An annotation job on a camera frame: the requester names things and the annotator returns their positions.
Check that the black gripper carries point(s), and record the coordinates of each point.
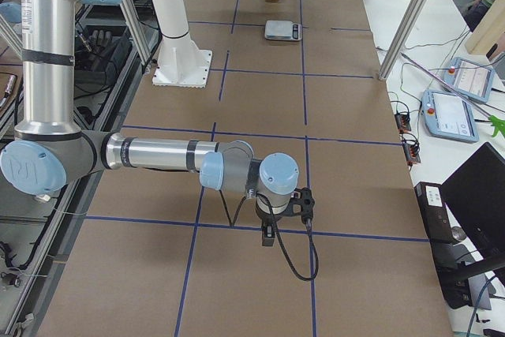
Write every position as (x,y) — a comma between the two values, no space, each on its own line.
(268,219)

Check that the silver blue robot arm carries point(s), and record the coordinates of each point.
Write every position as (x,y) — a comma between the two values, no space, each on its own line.
(50,149)

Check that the silver electronic kitchen scale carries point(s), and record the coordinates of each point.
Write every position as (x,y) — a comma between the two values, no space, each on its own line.
(283,31)

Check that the orange circuit board near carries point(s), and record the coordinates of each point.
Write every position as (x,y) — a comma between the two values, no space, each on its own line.
(411,150)

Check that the orange circuit board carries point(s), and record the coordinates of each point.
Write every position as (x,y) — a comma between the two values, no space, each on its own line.
(411,150)
(402,120)

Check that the orange circuit board far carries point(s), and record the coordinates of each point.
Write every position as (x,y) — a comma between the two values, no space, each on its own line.
(402,120)

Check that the black computer box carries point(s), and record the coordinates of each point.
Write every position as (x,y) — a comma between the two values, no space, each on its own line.
(460,275)

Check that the black monitor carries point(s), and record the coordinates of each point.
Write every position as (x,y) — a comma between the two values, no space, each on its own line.
(474,194)

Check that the near blue teach pendant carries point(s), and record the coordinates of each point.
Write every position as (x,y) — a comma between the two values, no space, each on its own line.
(448,116)

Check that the blue teach pendant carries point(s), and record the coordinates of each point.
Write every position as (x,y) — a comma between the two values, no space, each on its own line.
(448,116)
(470,78)

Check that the wooden board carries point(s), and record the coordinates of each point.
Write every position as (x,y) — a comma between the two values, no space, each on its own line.
(488,37)

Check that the far blue teach pendant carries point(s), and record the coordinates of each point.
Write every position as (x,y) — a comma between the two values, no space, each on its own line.
(470,78)

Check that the green plastic clamp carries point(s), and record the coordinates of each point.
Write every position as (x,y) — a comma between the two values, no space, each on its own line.
(498,126)

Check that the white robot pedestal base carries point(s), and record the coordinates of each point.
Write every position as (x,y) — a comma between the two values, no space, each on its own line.
(180,61)

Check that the aluminium frame post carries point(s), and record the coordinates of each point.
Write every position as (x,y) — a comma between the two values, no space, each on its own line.
(404,29)

